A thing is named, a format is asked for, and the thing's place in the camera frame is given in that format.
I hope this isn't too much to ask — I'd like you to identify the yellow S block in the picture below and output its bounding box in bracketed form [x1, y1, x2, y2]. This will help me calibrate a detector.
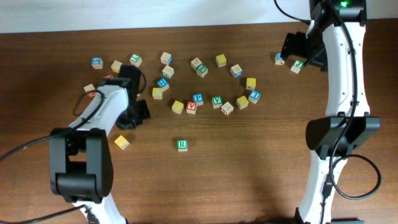
[172, 100, 184, 114]

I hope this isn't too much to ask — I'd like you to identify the red A block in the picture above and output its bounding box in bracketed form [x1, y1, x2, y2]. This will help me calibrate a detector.
[186, 101, 197, 114]

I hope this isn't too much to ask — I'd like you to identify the green R block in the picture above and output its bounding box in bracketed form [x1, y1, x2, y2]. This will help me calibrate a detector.
[177, 139, 188, 152]

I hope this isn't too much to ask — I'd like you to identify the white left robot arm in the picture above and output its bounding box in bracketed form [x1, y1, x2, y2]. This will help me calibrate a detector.
[49, 65, 150, 223]

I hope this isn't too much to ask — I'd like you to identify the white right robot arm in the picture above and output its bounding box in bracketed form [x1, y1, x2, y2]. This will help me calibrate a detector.
[280, 0, 381, 223]

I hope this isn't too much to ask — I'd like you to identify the green J block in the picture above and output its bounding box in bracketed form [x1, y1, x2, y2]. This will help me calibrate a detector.
[290, 60, 303, 73]

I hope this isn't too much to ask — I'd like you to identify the blue block far right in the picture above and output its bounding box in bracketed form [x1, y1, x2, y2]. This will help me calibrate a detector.
[275, 52, 285, 65]

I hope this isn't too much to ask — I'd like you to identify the blue tilted H block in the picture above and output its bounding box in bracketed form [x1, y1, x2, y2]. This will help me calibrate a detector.
[157, 78, 169, 92]

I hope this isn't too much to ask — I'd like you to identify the wooden block green side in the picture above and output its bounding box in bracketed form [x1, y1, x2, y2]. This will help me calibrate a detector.
[162, 65, 174, 79]

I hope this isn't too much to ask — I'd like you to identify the plain wooden block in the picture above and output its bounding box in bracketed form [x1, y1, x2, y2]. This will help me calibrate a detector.
[111, 60, 123, 73]

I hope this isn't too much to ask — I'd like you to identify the green L block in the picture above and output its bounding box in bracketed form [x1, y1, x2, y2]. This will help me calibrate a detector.
[129, 54, 142, 67]

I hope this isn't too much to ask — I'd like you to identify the wooden block red side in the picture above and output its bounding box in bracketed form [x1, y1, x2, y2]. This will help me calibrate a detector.
[83, 84, 96, 99]

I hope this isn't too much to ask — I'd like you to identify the blue P block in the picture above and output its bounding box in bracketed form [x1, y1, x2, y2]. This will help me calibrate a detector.
[193, 93, 204, 106]

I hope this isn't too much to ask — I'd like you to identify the blue number five block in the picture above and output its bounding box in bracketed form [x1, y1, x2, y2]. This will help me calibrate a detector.
[91, 57, 103, 69]

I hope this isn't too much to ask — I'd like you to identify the yellow K block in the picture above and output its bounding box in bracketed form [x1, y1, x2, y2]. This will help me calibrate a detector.
[246, 78, 256, 90]

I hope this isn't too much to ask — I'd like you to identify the blue T block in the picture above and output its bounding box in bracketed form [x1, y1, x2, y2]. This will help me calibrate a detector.
[248, 90, 261, 104]

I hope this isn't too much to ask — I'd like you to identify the wooden block by Z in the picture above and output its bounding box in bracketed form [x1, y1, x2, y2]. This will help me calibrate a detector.
[190, 57, 202, 70]

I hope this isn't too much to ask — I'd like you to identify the green Z block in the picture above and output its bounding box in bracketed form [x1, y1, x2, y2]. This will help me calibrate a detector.
[196, 63, 208, 78]

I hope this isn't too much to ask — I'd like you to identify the wooden shell block blue side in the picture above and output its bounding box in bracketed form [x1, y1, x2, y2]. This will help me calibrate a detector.
[230, 64, 243, 78]

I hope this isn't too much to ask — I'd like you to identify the green V block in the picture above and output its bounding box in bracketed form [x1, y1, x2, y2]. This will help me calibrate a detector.
[212, 96, 223, 109]

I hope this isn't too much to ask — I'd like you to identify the yellow G block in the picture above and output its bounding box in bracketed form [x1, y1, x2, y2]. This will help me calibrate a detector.
[236, 96, 249, 110]

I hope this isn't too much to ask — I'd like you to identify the wooden block red trim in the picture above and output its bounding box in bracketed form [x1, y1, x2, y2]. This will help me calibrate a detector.
[221, 101, 234, 116]

